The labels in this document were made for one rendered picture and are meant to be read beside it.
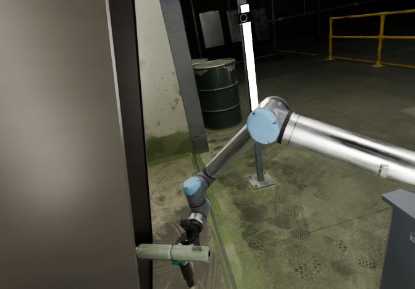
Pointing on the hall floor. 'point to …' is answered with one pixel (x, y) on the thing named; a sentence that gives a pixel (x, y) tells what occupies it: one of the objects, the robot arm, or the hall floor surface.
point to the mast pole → (246, 76)
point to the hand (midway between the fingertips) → (180, 260)
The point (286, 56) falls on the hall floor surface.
